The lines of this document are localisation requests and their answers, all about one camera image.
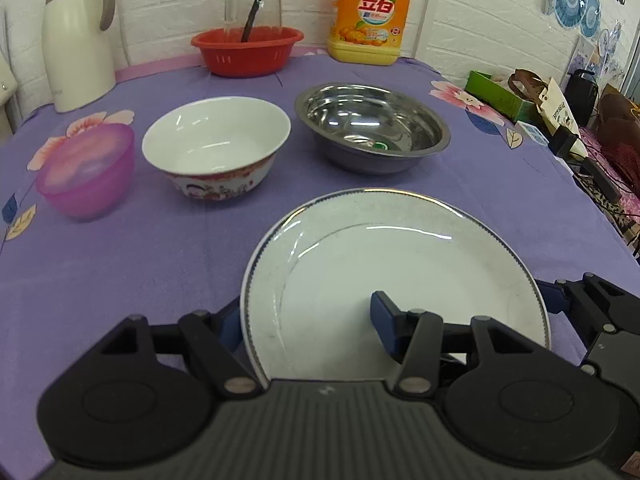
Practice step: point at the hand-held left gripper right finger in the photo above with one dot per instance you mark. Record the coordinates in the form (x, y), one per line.
(382, 315)

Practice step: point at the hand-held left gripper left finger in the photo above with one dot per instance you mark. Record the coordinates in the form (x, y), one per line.
(230, 325)

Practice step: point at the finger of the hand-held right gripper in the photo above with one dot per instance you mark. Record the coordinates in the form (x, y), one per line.
(550, 296)

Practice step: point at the white plate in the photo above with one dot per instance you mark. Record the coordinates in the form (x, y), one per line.
(400, 260)

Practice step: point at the white bowl with red print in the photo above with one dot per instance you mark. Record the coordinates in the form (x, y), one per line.
(215, 135)

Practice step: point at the stainless steel bowl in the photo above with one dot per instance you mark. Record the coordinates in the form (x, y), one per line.
(370, 120)

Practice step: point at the pink plastic bowl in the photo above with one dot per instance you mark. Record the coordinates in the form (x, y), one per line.
(85, 175)

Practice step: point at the purple floral tablecloth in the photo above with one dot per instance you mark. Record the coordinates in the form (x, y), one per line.
(150, 260)

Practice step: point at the black power brick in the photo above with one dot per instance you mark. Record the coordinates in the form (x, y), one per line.
(600, 177)

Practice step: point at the red net bag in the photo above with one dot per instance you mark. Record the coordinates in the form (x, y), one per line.
(627, 162)

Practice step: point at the black power adapter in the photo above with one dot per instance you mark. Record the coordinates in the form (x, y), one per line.
(562, 141)

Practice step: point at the canvas tote bag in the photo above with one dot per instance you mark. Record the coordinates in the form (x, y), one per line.
(557, 110)

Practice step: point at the brown bag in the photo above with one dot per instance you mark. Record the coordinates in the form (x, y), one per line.
(620, 115)

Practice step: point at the green box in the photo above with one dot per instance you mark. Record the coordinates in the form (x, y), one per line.
(492, 92)

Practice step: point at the red plastic basket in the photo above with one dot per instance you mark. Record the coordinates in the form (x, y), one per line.
(245, 57)

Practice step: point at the yellow detergent bottle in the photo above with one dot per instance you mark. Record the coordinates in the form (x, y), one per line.
(367, 15)

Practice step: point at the black straw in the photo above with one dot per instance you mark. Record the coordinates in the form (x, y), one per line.
(251, 15)

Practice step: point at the white thermos jug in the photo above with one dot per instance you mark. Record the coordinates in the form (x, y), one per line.
(75, 50)

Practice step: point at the clear glass pitcher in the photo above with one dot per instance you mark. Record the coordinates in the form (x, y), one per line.
(231, 0)

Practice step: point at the wall picture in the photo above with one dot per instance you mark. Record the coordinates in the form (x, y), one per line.
(584, 55)

